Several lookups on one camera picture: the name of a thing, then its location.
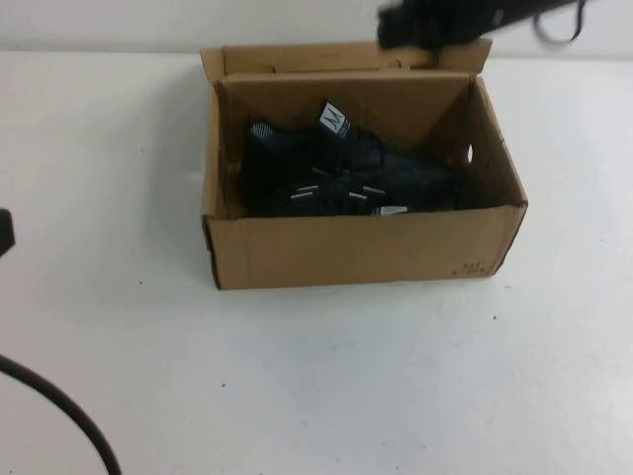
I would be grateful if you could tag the brown cardboard shoe box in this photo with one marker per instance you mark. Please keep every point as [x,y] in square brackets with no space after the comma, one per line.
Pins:
[356,247]

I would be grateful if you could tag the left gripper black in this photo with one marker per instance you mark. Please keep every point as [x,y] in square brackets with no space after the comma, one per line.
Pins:
[6,232]

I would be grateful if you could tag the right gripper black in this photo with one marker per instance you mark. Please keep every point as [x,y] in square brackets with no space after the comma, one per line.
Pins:
[430,22]

